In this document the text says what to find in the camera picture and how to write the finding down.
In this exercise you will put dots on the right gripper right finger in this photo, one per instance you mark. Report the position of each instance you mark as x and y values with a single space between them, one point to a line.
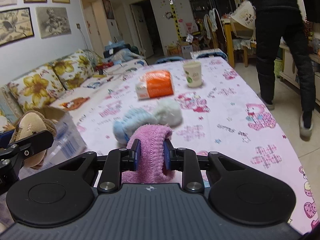
186 161

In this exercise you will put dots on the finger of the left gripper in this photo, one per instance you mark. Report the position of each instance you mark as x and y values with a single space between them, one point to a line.
32 145

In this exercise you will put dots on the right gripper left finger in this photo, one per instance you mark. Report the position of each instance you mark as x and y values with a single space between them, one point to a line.
118 161

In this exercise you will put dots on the brown ribbed plush hat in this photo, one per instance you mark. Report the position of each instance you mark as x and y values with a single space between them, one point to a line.
30 123

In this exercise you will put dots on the pink fluffy sock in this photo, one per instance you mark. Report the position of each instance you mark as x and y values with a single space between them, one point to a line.
151 167

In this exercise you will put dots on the light blue plush toy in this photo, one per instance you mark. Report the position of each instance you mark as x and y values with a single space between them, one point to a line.
132 120

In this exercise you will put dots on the white fluffy pompom plush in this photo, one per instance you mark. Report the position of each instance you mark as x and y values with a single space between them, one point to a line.
168 112

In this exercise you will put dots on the cardboard box with plastic wrap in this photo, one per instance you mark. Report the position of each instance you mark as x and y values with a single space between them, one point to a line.
67 144

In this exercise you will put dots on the pink cartoon tablecloth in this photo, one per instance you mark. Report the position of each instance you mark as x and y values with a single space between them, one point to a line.
223 115

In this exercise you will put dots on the floral sofa cushion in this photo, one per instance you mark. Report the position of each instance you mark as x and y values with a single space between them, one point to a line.
74 69
37 88

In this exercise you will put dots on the orange tissue pack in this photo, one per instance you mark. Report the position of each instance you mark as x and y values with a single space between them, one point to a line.
154 84

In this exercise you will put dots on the sofa with cartoon cover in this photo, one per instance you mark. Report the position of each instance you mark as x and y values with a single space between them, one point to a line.
112 86

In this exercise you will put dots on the white paper cup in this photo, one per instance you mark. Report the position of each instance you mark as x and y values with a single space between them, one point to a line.
193 73

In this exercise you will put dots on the framed cartoon drawing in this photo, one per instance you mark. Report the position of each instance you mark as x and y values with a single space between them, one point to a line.
16 24

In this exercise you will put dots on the framed pencil portrait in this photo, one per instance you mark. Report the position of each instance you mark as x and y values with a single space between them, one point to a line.
52 21

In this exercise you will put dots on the wooden chair with cloth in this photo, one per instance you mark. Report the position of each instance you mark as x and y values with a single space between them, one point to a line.
241 24

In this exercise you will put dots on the giraffe height chart sticker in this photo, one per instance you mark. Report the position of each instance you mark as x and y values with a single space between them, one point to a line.
176 22

